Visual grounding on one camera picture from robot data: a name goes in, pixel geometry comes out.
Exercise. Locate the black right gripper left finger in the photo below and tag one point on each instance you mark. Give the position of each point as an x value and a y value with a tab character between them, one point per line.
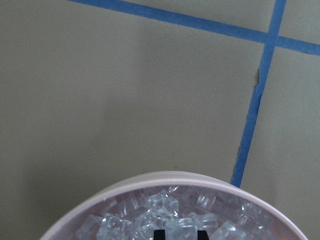
159	234

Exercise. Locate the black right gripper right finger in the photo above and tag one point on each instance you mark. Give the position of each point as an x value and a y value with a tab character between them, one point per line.
202	235

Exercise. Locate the clear ice cubes pile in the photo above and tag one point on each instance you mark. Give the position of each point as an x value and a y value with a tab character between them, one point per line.
181	211

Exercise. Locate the pink bowl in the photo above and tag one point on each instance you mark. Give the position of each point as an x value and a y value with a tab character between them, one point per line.
63	229

